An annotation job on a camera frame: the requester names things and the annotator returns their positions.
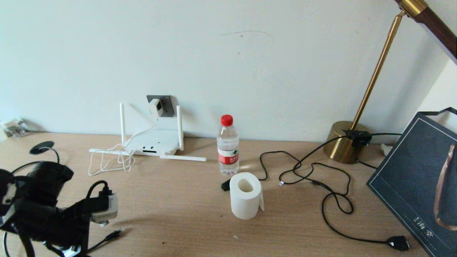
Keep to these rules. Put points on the white power adapter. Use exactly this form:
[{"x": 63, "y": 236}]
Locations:
[{"x": 155, "y": 107}]

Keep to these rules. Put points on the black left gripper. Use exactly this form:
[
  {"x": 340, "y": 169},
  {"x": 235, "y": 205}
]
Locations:
[{"x": 53, "y": 221}]

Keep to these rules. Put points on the small white object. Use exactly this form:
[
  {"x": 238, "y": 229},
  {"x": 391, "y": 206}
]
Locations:
[{"x": 386, "y": 149}]

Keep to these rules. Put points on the brass desk lamp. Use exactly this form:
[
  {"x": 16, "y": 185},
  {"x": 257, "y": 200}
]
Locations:
[{"x": 342, "y": 145}]

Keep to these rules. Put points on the clear water bottle red cap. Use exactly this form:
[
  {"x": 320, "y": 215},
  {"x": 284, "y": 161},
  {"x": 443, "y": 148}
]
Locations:
[{"x": 227, "y": 142}]

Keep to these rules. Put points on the white router with antennas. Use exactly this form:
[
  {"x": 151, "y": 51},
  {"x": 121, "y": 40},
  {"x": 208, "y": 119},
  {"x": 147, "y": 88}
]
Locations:
[{"x": 153, "y": 141}]

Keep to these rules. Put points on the clear plastic wrapper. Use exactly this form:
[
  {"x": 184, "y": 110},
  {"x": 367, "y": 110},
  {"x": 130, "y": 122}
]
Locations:
[{"x": 13, "y": 126}]

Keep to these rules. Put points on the white toilet paper roll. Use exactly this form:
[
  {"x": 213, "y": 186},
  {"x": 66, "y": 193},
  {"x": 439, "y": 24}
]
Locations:
[{"x": 244, "y": 203}]

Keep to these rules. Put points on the black round desk grommet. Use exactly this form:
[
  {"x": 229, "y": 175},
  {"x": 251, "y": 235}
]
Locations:
[{"x": 41, "y": 147}]

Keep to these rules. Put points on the grey wall socket plate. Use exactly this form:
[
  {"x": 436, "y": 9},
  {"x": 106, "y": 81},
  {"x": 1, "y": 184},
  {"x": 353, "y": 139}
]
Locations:
[{"x": 168, "y": 103}]

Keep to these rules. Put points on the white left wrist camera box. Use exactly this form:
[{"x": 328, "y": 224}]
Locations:
[{"x": 107, "y": 208}]

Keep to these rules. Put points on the black adapter on lamp base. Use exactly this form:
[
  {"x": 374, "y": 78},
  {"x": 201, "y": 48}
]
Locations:
[{"x": 357, "y": 137}]

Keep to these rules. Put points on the dark blue paper gift bag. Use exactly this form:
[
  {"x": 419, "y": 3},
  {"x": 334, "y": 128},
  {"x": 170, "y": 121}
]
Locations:
[{"x": 410, "y": 178}]

